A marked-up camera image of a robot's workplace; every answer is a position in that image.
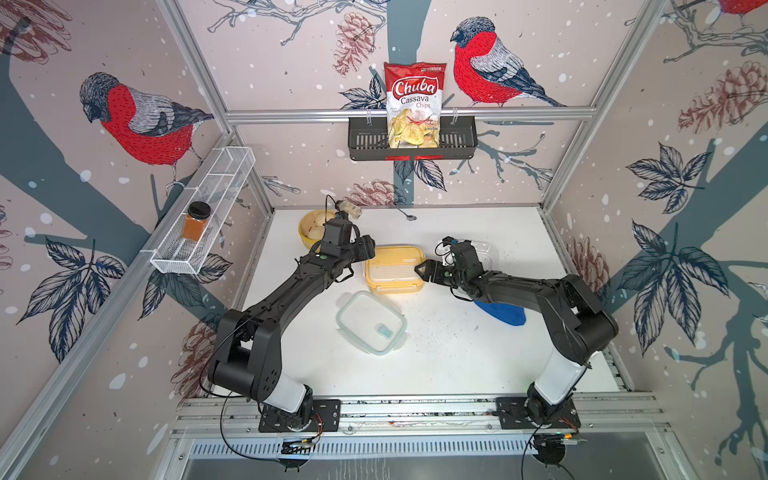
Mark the aluminium mounting rail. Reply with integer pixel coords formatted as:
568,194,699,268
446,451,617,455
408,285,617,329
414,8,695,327
168,391,672,440

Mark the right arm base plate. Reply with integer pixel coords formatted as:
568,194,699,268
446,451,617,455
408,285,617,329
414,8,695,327
493,395,581,430

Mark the left white bun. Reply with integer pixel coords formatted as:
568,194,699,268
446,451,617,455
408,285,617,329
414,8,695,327
306,222,325,240

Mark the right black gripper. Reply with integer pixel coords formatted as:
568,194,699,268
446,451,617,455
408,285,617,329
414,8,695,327
412,261,467,290

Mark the metal spoon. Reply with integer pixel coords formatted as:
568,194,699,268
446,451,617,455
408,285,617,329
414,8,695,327
396,207,417,221

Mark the yellow bamboo steamer basket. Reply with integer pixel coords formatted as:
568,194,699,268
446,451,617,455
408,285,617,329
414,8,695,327
298,209,335,249

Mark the black wall basket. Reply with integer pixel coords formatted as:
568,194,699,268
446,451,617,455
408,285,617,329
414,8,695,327
348,116,478,161

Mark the yellow lunch box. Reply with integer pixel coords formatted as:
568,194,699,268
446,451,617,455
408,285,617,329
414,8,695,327
364,245,426,294

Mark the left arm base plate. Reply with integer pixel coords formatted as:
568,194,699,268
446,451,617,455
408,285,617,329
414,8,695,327
258,399,341,434

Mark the orange jar black lid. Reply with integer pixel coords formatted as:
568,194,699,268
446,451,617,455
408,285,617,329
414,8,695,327
181,201,212,242

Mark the red cassava chips bag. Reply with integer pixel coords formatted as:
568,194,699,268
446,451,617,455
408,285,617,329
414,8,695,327
384,62,446,149

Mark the clear lunch box lid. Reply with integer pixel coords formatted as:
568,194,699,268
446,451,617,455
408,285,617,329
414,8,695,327
336,291,408,356

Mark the blue cleaning cloth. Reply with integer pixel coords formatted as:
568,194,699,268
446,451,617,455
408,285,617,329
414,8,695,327
474,300,526,326

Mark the clear plastic lunch box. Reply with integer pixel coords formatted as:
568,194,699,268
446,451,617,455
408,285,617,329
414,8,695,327
459,240,499,271

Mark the small spice jar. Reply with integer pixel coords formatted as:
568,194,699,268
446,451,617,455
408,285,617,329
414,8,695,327
335,200,362,220

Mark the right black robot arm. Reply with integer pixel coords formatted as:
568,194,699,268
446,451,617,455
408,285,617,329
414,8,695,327
414,237,619,427

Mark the white wire shelf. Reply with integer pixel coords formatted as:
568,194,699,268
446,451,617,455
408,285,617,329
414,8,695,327
150,146,255,275

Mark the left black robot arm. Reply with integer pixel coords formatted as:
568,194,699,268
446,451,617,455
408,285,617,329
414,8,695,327
206,212,375,429

